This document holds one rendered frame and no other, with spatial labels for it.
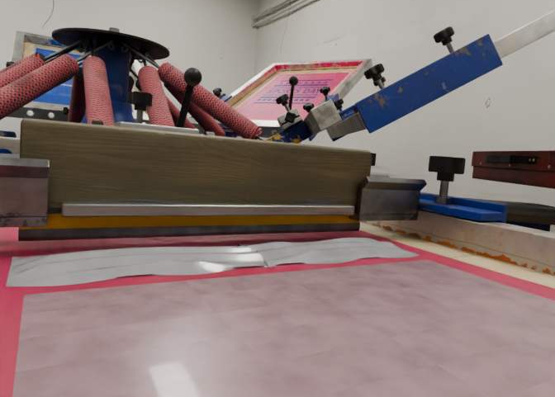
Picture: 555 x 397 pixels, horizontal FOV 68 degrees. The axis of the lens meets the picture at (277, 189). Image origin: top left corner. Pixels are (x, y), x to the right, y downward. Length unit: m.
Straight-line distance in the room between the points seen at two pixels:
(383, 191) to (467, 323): 0.26
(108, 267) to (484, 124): 2.45
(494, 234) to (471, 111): 2.22
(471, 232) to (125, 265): 0.36
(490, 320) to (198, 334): 0.18
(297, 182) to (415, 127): 2.52
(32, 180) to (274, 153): 0.22
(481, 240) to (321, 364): 0.33
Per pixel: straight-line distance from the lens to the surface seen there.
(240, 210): 0.40
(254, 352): 0.21
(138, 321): 0.24
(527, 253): 0.48
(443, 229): 0.53
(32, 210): 0.37
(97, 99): 0.93
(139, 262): 0.33
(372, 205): 0.50
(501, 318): 0.31
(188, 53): 4.83
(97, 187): 0.38
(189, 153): 0.39
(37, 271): 0.31
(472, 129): 2.67
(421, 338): 0.25
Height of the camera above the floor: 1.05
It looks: 5 degrees down
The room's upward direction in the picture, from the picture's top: 5 degrees clockwise
